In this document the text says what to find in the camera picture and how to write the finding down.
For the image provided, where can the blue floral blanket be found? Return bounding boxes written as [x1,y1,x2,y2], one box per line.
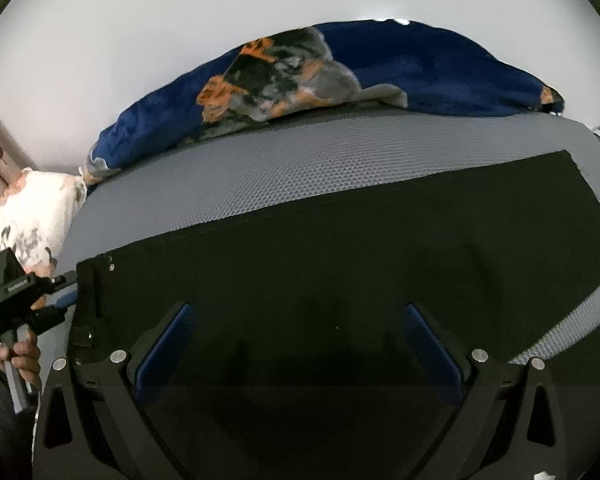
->
[80,20,565,185]

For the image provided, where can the black pants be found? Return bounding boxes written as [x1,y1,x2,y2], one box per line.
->
[69,152,600,479]

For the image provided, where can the left hand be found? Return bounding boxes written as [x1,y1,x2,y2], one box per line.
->
[0,330,41,390]

